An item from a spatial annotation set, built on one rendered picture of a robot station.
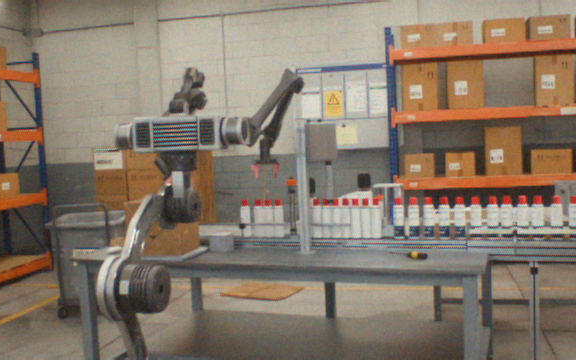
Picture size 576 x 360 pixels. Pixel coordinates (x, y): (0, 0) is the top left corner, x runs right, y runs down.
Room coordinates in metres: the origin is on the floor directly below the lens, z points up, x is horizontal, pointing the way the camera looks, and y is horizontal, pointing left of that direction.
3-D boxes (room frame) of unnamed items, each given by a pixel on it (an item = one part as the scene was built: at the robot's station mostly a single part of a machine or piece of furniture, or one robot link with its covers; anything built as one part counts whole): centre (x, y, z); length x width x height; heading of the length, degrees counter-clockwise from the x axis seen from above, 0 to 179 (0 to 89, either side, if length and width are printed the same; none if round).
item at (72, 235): (5.47, 1.72, 0.48); 0.89 x 0.63 x 0.96; 6
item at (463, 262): (3.57, -0.03, 0.82); 2.10 x 1.31 x 0.02; 70
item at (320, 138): (3.23, -0.16, 1.38); 0.17 x 0.10 x 0.19; 125
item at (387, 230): (3.28, -0.51, 1.01); 0.14 x 0.13 x 0.26; 70
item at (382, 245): (3.35, -0.08, 0.85); 1.65 x 0.11 x 0.05; 70
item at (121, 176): (7.00, 1.44, 0.70); 1.20 x 0.82 x 1.39; 83
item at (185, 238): (3.29, 0.66, 0.99); 0.30 x 0.24 x 0.27; 74
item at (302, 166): (3.19, -0.07, 1.16); 0.04 x 0.04 x 0.67; 70
